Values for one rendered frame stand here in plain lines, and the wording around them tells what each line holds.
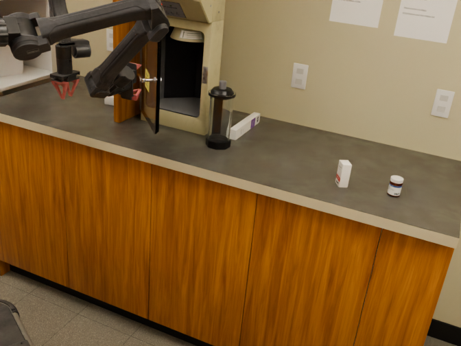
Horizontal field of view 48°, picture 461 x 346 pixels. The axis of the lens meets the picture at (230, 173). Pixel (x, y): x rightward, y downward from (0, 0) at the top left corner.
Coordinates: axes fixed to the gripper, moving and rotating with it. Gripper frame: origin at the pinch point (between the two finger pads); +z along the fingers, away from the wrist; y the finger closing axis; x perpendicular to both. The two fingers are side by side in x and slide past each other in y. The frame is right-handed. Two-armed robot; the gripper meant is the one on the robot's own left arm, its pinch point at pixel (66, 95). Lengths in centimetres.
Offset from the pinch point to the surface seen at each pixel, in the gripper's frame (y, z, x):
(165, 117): 31.7, 12.8, -26.2
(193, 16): 28, -32, -40
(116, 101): 22.8, 7.0, -7.2
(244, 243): 4, 45, -78
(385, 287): 4, 45, -132
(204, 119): 32, 10, -45
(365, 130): 74, 15, -106
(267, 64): 75, -7, -56
